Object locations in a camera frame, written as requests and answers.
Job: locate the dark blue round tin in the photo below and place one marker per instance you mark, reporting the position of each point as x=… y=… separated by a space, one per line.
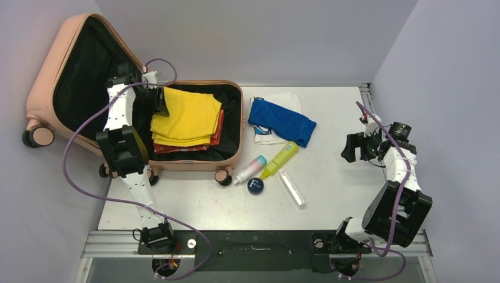
x=255 y=186

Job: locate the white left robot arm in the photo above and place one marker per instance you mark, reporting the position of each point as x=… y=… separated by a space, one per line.
x=126 y=154

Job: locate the yellow-green tube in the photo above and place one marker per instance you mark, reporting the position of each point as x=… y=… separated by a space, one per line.
x=279 y=160

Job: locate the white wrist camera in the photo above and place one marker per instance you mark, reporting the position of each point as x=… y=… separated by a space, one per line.
x=370 y=124
x=150 y=77

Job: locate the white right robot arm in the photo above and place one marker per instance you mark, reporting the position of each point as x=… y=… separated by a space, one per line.
x=399 y=209

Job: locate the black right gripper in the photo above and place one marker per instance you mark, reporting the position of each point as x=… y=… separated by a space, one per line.
x=358 y=140

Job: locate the pink hard-shell suitcase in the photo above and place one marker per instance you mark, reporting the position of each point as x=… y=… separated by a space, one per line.
x=71 y=87

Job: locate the red white patterned cloth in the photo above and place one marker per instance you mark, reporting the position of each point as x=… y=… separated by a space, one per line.
x=214 y=140

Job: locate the aluminium front rail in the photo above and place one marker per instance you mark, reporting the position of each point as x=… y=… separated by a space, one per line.
x=120 y=244

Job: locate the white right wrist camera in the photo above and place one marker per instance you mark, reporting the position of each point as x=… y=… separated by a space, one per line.
x=370 y=124

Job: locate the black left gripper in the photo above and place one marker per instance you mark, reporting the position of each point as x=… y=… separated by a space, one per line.
x=157 y=105

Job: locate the white blue printed cloth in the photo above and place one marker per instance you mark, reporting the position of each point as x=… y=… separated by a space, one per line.
x=267 y=110

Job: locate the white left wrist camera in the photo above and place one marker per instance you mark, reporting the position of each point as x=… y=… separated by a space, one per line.
x=150 y=77

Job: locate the yellow cloth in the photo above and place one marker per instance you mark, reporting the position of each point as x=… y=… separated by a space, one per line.
x=192 y=121

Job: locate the pink teal bottle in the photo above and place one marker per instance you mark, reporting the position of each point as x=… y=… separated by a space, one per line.
x=250 y=170

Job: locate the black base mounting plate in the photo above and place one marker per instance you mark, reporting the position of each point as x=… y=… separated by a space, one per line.
x=319 y=251

